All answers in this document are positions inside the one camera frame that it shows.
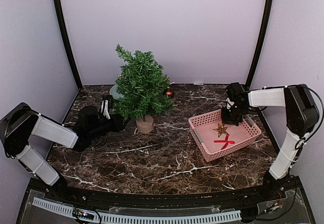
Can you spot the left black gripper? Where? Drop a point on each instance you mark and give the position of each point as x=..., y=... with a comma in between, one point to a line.
x=118, y=125

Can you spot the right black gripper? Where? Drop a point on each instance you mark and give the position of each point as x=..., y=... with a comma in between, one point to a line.
x=226, y=120

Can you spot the gold star ornament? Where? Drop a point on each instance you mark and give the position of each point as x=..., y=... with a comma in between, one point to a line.
x=221, y=130

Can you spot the red ribbon bow ornament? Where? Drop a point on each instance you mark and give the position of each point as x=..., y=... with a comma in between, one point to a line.
x=225, y=142

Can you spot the pink plastic basket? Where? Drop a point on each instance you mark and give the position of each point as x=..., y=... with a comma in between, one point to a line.
x=216, y=139

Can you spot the small green christmas tree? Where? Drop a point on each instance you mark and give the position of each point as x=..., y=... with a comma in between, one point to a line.
x=142, y=82

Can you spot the brown ball ornament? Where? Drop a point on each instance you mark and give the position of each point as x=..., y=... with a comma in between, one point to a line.
x=169, y=92

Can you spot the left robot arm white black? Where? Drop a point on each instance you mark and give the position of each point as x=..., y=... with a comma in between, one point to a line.
x=22, y=122

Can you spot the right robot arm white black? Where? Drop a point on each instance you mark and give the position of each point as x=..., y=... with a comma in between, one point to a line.
x=298, y=108

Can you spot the pale green plate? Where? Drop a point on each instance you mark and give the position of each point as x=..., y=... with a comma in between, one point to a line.
x=113, y=92

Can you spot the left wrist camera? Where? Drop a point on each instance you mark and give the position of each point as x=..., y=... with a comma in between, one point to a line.
x=107, y=104

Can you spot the black front rail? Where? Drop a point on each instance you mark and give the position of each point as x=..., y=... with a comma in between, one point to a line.
x=242, y=198

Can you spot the white slotted cable duct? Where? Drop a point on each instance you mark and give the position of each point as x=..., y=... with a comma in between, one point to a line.
x=91, y=216

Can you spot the right black frame post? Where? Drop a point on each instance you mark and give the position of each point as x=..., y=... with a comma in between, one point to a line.
x=260, y=42

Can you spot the black frame post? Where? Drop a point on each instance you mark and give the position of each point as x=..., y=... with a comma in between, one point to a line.
x=260, y=42
x=66, y=43

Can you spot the left black frame post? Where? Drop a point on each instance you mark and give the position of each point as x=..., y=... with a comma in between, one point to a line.
x=66, y=43

